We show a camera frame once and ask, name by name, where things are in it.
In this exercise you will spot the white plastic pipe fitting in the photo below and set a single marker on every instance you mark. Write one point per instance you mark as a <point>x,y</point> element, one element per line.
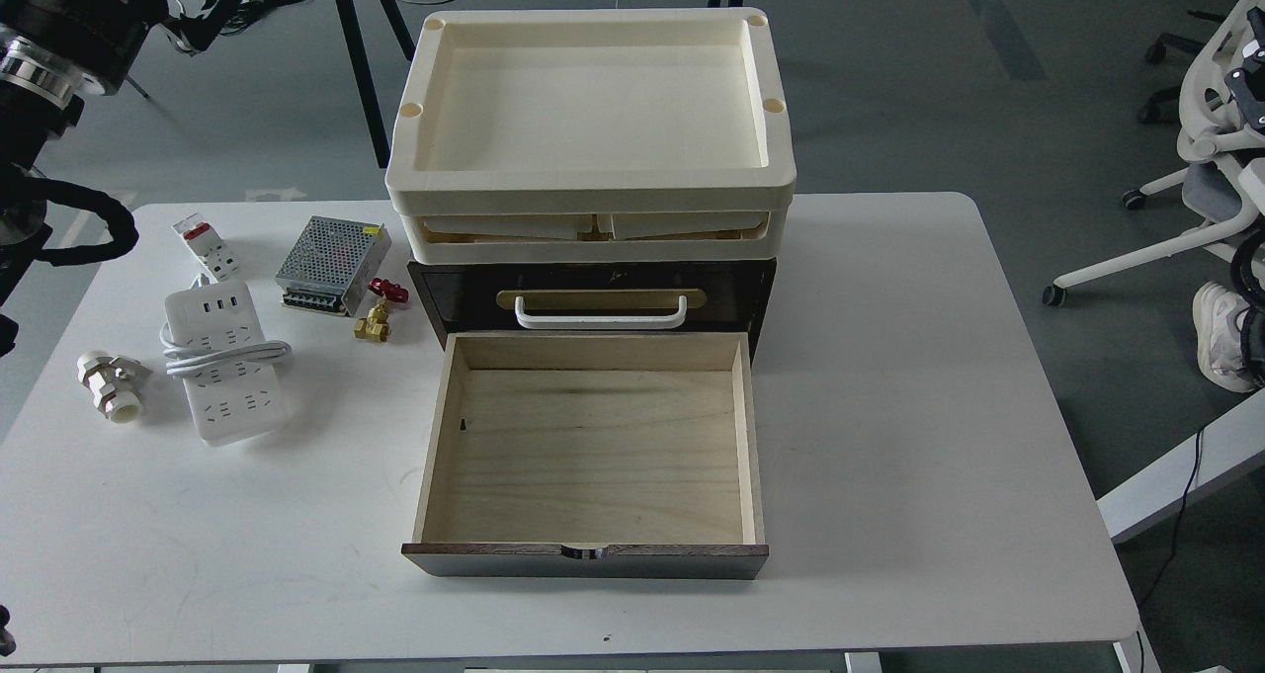
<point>113,381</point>

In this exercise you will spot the brass valve with red handle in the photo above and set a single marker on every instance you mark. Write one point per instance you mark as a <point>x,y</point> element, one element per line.
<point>374,326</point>

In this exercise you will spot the white power strip with cable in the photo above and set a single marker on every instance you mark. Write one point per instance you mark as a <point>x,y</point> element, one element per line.
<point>213,342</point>

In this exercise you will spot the cream plastic stacking tray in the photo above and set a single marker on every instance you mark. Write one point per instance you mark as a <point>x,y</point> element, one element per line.
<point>589,136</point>

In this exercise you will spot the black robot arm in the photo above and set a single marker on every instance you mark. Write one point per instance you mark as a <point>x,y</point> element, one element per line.
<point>53,53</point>

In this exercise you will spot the open wooden drawer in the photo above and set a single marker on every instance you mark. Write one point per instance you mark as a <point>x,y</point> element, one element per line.
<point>592,454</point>

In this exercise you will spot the metal mesh power supply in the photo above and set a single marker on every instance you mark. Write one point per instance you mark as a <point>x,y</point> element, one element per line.
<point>331,263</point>

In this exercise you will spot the white sneaker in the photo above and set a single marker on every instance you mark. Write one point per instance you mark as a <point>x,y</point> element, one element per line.
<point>1219,315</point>

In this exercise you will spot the white office chair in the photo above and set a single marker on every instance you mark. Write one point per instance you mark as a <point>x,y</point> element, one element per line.
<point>1220,116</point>

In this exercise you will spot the white red circuit breaker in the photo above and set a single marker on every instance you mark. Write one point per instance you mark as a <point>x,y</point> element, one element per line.
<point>219,262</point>

